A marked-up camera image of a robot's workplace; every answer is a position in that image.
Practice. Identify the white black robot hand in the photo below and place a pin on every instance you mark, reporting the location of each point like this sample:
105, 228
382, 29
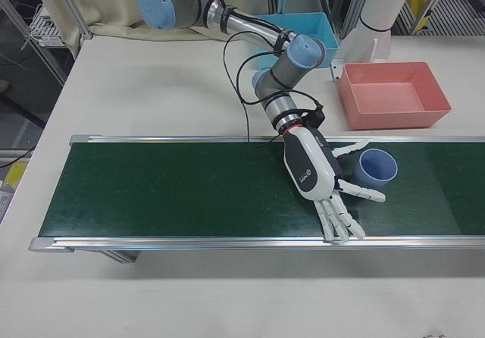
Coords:
310, 163

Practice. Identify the light blue plastic box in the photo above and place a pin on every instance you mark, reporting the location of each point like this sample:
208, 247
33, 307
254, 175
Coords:
322, 27

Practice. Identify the green conveyor belt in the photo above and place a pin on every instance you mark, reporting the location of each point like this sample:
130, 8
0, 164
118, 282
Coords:
151, 190

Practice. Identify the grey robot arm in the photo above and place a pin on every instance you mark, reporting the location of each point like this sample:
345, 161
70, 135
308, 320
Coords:
276, 72

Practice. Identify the beige curtain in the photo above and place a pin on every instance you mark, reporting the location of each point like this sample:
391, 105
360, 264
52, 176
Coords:
106, 4

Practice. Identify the pink plastic box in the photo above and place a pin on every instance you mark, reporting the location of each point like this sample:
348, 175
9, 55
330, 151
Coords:
390, 99

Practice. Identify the white post with base bracket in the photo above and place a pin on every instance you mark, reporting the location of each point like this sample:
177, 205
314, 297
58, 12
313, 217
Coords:
379, 0

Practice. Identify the aluminium frame beside white post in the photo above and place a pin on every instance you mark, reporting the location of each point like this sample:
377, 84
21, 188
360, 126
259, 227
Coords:
352, 8

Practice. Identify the slanted aluminium frame post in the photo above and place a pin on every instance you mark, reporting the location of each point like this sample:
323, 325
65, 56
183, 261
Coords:
74, 8

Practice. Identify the blue plastic cup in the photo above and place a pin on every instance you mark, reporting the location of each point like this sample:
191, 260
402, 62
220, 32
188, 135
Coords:
375, 163

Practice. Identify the grey slotted metal grating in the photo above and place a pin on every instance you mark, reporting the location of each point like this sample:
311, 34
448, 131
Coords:
454, 16

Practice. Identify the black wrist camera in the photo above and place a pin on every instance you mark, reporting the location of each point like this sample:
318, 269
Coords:
314, 115

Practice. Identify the yellow sheet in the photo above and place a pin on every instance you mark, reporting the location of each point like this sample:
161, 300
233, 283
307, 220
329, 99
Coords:
15, 173

